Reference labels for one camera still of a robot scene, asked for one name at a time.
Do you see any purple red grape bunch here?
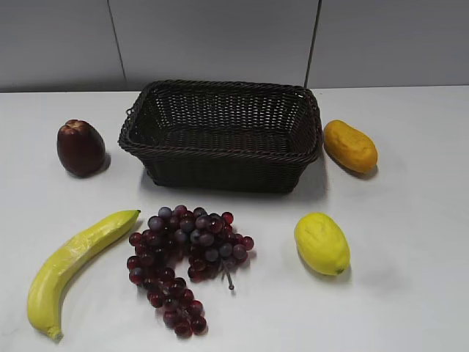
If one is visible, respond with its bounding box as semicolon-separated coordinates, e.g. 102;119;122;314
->
127;205;254;338

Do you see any dark red apple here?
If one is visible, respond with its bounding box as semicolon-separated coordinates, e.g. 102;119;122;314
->
56;120;106;177

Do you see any yellow banana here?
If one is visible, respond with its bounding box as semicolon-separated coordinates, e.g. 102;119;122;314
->
27;210;141;342

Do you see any orange yellow mango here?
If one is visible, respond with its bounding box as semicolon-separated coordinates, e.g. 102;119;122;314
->
323;120;378;174

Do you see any black woven wicker basket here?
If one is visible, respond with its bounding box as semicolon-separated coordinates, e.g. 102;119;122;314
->
118;80;322;194

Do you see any yellow lemon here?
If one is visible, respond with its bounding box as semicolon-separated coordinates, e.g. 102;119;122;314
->
294;213;350;276

